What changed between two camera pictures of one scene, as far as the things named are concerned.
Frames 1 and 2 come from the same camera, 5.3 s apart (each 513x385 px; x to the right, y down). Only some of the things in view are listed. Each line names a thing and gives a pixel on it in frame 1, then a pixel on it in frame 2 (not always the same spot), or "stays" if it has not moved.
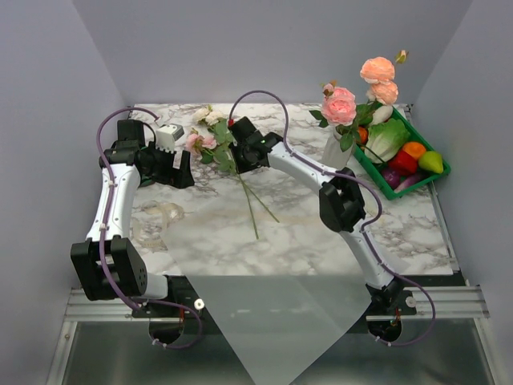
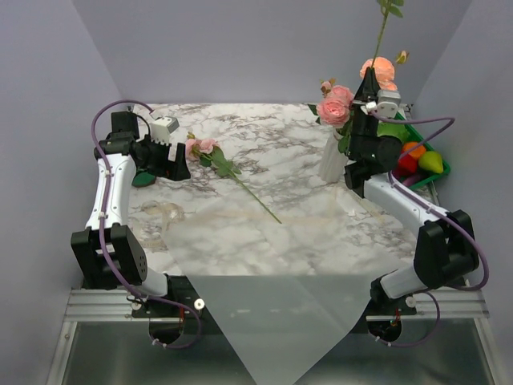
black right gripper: x=240 y=168 to x=368 y=88
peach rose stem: x=379 y=72 stays
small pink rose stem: x=202 y=146 stays
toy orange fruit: x=415 y=149 stays
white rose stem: x=221 y=131 to x=386 y=6
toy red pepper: x=403 y=164 stays
